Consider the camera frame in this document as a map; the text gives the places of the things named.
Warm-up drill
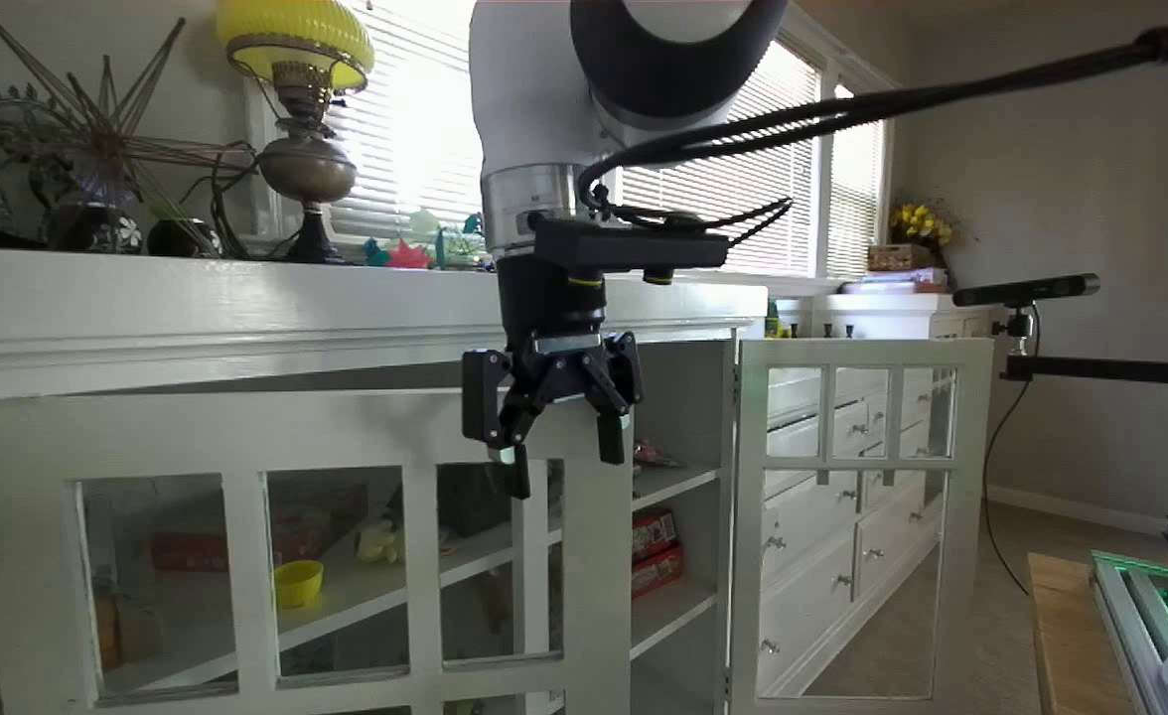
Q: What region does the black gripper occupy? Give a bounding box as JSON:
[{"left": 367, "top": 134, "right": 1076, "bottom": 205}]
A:
[{"left": 459, "top": 250, "right": 643, "bottom": 503}]

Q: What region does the white glass-paned cabinet door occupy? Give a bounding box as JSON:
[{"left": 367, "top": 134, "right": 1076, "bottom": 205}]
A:
[
  {"left": 726, "top": 333, "right": 1003, "bottom": 715},
  {"left": 0, "top": 383, "right": 642, "bottom": 715}
]

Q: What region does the white wooden cabinet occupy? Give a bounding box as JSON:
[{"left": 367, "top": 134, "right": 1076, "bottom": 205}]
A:
[{"left": 0, "top": 244, "right": 777, "bottom": 715}]

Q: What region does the teal glass jar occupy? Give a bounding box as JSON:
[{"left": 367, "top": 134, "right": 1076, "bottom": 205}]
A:
[{"left": 424, "top": 209, "right": 489, "bottom": 273}]

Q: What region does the small red toy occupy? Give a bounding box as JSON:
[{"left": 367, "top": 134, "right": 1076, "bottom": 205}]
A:
[{"left": 386, "top": 237, "right": 439, "bottom": 273}]

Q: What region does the pale yellow toy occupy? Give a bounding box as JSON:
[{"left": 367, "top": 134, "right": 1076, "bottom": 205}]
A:
[{"left": 353, "top": 513, "right": 404, "bottom": 574}]

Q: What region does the white window blind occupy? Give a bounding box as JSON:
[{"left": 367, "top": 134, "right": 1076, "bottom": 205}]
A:
[
  {"left": 607, "top": 37, "right": 826, "bottom": 280},
  {"left": 832, "top": 81, "right": 890, "bottom": 280},
  {"left": 332, "top": 0, "right": 489, "bottom": 245}
]

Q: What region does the white dresser with knobs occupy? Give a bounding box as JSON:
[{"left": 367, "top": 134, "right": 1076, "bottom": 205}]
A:
[{"left": 754, "top": 285, "right": 967, "bottom": 699}]

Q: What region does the small yellow cup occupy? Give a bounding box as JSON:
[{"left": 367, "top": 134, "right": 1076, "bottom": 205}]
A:
[{"left": 272, "top": 558, "right": 332, "bottom": 615}]

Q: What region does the yellow shade brass lamp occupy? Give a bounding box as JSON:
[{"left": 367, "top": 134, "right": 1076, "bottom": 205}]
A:
[{"left": 211, "top": 0, "right": 379, "bottom": 265}]

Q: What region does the stack of books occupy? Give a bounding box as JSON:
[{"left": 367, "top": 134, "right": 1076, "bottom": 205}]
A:
[{"left": 836, "top": 265, "right": 954, "bottom": 299}]

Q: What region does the flat red box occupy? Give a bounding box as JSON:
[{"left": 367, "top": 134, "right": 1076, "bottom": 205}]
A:
[{"left": 146, "top": 530, "right": 236, "bottom": 578}]

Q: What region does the yellow flower bouquet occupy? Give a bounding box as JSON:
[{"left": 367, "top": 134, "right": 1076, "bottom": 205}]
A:
[{"left": 888, "top": 195, "right": 961, "bottom": 273}]

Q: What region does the dark glass ornament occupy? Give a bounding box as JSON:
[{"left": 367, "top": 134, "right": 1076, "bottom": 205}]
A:
[
  {"left": 43, "top": 182, "right": 154, "bottom": 257},
  {"left": 142, "top": 213, "right": 226, "bottom": 262}
]

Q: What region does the small orange box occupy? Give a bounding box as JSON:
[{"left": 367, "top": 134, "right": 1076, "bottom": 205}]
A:
[{"left": 88, "top": 588, "right": 128, "bottom": 672}]

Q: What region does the metal starburst ornament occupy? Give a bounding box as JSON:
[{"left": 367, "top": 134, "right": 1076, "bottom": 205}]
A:
[{"left": 0, "top": 0, "right": 272, "bottom": 256}]

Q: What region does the light wooden board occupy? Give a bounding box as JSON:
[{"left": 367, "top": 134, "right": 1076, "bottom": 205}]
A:
[{"left": 1026, "top": 547, "right": 1143, "bottom": 715}]

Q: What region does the green lit metal plate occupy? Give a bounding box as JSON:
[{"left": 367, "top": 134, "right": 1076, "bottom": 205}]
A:
[{"left": 1090, "top": 547, "right": 1168, "bottom": 715}]

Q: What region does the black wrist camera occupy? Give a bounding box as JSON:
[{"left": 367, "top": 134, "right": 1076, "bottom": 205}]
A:
[{"left": 524, "top": 209, "right": 737, "bottom": 289}]

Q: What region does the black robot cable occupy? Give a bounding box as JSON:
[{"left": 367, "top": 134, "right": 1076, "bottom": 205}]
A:
[{"left": 573, "top": 7, "right": 1168, "bottom": 213}]

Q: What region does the black stereo camera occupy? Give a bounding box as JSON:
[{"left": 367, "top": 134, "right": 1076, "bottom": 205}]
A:
[{"left": 951, "top": 272, "right": 1105, "bottom": 314}]

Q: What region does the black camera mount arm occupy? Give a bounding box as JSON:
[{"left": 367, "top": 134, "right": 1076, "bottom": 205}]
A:
[{"left": 998, "top": 302, "right": 1168, "bottom": 395}]

